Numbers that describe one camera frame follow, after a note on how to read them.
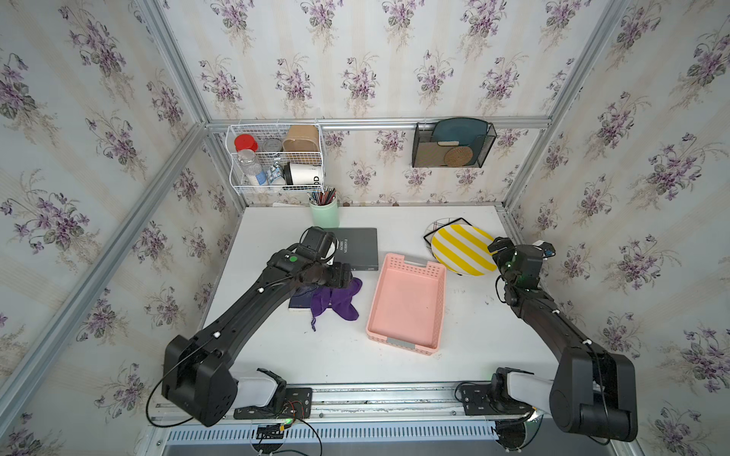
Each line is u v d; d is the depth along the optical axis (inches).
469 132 36.2
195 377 15.2
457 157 38.4
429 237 42.2
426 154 38.0
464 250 40.1
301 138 34.8
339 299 34.8
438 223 44.7
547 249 28.7
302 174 36.6
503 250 30.7
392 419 28.5
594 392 17.8
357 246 40.1
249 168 35.6
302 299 35.9
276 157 36.6
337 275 27.6
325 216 41.0
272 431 28.1
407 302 36.4
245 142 35.9
